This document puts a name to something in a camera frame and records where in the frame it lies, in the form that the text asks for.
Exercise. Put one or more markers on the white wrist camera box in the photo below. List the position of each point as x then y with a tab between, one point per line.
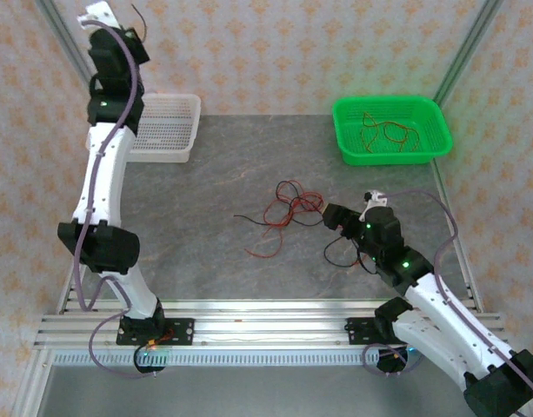
375	201
98	15

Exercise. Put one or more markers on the white plastic basket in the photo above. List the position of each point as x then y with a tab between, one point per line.
170	126

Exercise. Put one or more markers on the grey metal shelf panel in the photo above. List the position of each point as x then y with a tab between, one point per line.
266	391

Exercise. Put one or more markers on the green plastic basket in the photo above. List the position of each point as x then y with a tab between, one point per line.
390	143

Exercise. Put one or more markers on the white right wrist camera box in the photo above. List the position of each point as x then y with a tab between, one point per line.
375	201

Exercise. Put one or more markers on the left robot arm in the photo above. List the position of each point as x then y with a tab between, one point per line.
105	174

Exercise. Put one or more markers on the aluminium base rail beam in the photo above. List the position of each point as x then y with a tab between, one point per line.
270	321

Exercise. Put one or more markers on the small green circuit board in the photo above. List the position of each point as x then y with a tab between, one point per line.
411	348
155	357

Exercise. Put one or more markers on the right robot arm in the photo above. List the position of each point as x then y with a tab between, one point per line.
444	330

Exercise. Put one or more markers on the aluminium table side rail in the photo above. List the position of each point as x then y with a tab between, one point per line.
440	180
68	299

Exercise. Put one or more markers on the aluminium frame post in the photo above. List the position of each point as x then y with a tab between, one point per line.
466	52
70	56

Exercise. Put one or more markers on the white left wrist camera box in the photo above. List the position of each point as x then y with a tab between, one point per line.
98	15

